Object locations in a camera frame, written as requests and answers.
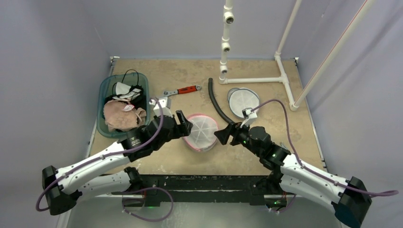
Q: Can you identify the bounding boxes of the white mesh laundry bag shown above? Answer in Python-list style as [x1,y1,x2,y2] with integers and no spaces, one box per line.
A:
[227,87,260,119]

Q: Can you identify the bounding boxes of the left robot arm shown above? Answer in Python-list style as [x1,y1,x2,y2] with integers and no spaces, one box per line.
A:
[36,110,193,215]

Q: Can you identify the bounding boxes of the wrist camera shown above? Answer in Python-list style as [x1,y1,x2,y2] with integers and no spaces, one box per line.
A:
[241,107,258,127]
[149,96,173,117]

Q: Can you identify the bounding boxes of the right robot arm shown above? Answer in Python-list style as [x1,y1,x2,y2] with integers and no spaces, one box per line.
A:
[214,123,372,228]

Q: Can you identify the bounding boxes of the teal plastic bin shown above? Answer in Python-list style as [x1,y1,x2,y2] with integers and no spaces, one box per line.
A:
[96,72,151,138]

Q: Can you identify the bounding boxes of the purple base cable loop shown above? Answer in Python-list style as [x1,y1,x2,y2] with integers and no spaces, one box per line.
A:
[122,187,174,223]

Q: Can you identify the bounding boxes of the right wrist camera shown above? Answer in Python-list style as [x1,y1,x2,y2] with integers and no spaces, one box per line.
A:
[241,107,258,127]

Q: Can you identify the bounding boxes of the red handled adjustable wrench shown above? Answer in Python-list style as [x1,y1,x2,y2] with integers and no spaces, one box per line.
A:
[162,85,202,97]

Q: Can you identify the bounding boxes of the white PVC pipe frame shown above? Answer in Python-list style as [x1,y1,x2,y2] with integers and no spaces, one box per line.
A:
[219,0,374,111]

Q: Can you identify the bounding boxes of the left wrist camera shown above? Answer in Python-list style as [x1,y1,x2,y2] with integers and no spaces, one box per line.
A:
[149,96,173,117]

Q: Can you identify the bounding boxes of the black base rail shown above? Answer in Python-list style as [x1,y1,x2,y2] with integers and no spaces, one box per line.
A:
[122,167,287,209]

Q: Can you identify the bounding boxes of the black corrugated hose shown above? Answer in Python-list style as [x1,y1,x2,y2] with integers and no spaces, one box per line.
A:
[208,78,235,125]

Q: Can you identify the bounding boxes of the pink lace bra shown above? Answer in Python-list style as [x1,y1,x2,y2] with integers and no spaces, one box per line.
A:
[103,100,147,132]

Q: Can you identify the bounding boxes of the white bra black straps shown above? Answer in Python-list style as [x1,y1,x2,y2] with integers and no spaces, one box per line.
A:
[113,81,145,101]

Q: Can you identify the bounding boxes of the pink trimmed mesh laundry bag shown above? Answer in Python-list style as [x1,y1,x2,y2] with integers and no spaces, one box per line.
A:
[183,114,218,152]

